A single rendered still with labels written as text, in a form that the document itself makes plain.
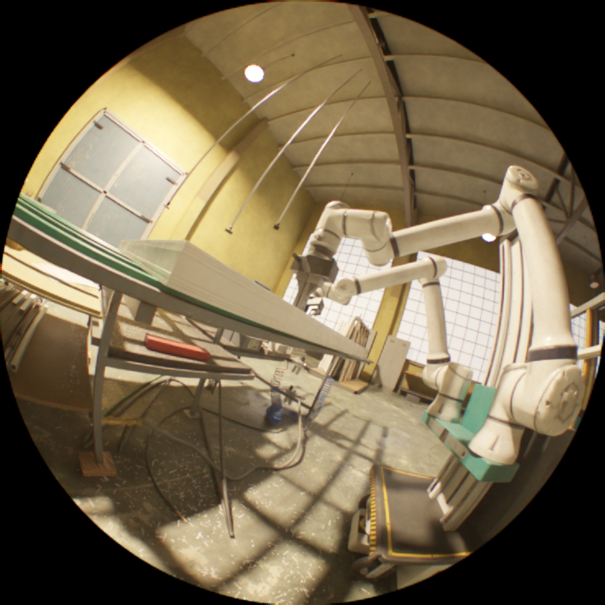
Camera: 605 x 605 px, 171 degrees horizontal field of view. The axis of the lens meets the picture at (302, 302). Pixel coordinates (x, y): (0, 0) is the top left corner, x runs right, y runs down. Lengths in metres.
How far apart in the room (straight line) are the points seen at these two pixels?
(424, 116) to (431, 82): 1.36
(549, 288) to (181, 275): 0.74
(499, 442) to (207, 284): 0.79
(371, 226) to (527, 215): 0.48
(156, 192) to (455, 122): 9.69
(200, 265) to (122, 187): 6.65
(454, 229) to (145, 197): 6.95
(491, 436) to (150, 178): 7.50
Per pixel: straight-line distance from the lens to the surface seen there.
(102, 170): 7.04
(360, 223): 0.58
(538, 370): 0.56
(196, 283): 0.32
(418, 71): 7.63
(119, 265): 0.33
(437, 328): 1.20
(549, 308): 0.59
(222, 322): 0.38
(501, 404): 0.70
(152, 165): 7.23
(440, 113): 8.04
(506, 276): 1.26
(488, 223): 0.81
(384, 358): 7.82
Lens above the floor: 0.88
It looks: 8 degrees up
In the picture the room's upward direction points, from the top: 22 degrees clockwise
